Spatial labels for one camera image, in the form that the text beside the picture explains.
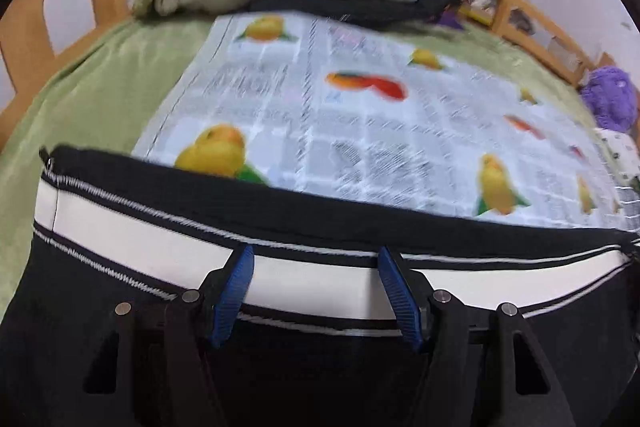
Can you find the green bed sheet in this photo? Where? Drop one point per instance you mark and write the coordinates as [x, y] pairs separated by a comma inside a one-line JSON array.
[[100, 97]]

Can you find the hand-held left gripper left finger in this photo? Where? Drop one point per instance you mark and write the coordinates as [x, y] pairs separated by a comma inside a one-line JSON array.
[[232, 297]]

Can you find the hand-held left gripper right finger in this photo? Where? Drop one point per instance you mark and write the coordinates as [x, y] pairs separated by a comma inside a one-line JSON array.
[[400, 302]]

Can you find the white paw-print cloth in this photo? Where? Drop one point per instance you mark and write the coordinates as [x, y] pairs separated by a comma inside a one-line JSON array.
[[620, 157]]

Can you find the black pants with white waistband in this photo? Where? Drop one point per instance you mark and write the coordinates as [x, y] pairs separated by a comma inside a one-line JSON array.
[[150, 247]]

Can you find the purple plush toy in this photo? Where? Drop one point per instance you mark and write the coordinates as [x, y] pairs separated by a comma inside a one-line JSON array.
[[610, 97]]

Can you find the wooden bed frame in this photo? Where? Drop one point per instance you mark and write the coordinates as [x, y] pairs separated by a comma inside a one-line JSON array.
[[30, 32]]

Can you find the purple cloth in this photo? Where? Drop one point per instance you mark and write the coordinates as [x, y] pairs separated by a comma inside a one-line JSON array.
[[452, 18]]

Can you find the fruit printed tablecloth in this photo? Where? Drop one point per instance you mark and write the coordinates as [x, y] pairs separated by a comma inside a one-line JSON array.
[[350, 132]]

